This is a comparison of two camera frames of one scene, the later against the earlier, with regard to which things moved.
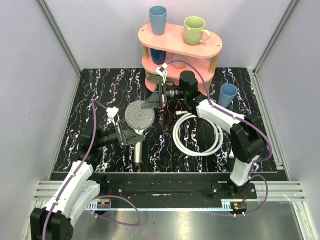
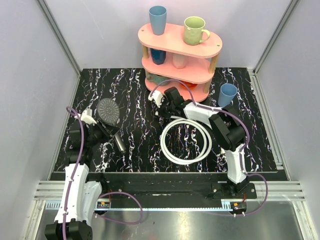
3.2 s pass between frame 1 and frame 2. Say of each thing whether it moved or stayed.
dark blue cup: stayed
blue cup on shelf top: stayed
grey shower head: moved
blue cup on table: stayed
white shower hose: moved
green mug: stayed
